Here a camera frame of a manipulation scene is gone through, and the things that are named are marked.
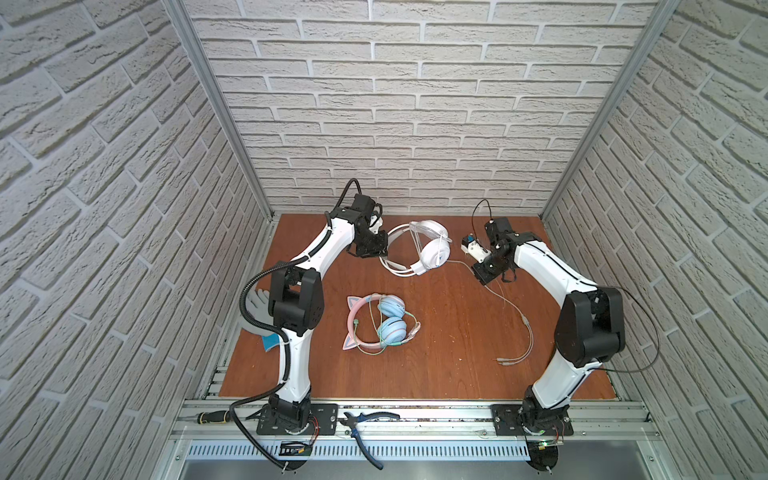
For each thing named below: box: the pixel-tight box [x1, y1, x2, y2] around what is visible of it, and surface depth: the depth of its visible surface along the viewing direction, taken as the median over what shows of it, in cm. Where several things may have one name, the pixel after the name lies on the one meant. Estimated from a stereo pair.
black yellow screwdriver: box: [197, 410, 231, 424], surface depth 74 cm
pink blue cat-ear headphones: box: [342, 293, 407, 350], surface depth 86 cm
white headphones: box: [379, 220, 452, 277], surface depth 85 cm
